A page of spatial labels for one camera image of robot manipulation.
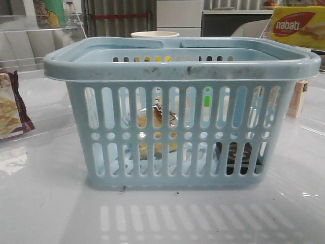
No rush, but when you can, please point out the packaged bread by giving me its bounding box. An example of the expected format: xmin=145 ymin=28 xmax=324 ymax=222
xmin=138 ymin=97 xmax=178 ymax=160

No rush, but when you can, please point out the clear acrylic display shelf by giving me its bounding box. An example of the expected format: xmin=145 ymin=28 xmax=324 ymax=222
xmin=0 ymin=14 xmax=88 ymax=150
xmin=261 ymin=12 xmax=325 ymax=128

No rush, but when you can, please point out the clear acrylic left display shelf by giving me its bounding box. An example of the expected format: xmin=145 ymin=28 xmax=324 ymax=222
xmin=0 ymin=14 xmax=88 ymax=150

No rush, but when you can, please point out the brown cracker bag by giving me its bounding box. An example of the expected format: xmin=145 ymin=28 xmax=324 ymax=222
xmin=1 ymin=71 xmax=35 ymax=140

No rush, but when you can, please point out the yellow nabati wafer box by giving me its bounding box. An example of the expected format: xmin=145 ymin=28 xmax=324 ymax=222
xmin=268 ymin=6 xmax=324 ymax=50

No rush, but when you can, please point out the clear acrylic right display shelf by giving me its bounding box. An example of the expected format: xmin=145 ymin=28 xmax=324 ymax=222
xmin=261 ymin=12 xmax=325 ymax=128

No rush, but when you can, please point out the beige corn snack box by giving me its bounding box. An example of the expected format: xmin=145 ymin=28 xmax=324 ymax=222
xmin=287 ymin=80 xmax=309 ymax=118

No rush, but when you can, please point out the plate with fruit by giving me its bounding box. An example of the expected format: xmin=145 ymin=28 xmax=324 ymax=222
xmin=263 ymin=0 xmax=278 ymax=8

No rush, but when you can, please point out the green cartoon snack bag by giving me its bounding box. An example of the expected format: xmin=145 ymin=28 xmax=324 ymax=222
xmin=33 ymin=0 xmax=66 ymax=28

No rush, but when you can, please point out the white cabinet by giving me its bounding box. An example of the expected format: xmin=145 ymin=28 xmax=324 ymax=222
xmin=156 ymin=1 xmax=204 ymax=37

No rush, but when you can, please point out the stanchion with red belt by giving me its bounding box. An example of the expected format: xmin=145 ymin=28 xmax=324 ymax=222
xmin=88 ymin=12 xmax=152 ymax=37

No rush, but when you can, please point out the light blue plastic basket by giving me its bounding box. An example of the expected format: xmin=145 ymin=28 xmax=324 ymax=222
xmin=44 ymin=37 xmax=320 ymax=188

